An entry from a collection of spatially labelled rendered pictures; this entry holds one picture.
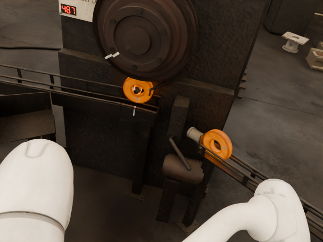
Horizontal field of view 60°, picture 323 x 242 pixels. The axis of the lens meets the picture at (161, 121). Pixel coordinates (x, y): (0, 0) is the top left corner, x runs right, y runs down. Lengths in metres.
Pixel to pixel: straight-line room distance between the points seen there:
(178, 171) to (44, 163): 1.03
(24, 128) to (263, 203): 1.21
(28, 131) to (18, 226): 1.09
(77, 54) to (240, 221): 1.25
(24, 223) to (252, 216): 0.45
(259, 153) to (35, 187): 2.24
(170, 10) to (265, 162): 1.67
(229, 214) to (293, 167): 2.01
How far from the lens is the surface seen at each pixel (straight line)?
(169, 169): 1.50
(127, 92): 1.48
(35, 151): 0.57
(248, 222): 0.67
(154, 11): 1.18
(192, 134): 1.44
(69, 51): 1.65
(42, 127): 1.55
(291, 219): 0.72
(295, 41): 4.82
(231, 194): 2.17
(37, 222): 0.49
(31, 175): 0.52
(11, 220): 0.49
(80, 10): 1.53
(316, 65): 4.61
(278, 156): 2.65
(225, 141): 1.32
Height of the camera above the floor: 1.60
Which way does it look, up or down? 38 degrees down
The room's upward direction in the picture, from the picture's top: 11 degrees clockwise
